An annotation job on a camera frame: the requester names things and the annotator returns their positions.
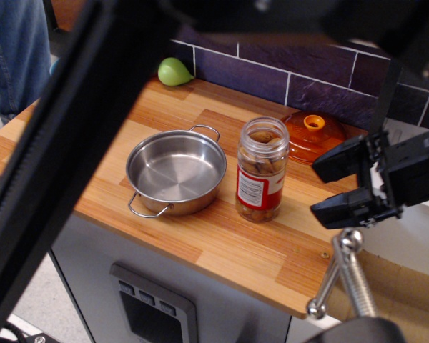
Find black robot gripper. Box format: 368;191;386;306
310;130;429;229

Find clear almond jar red label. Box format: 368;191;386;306
236;116;290;223

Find stainless steel pot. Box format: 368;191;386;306
126;124;227;219

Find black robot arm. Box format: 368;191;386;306
0;1;429;331

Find orange glass pot lid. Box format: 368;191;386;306
282;111;347;164

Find chrome clamp screw right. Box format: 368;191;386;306
306;228;378;320

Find green toy pear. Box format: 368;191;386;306
157;57;194;86

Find grey oven control panel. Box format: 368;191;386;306
109;264;199;342

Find light blue bowl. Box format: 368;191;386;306
49;59;60;76

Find person leg blue jeans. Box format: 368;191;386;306
0;1;51;124

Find black shelf post right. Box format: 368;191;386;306
368;59;402;134

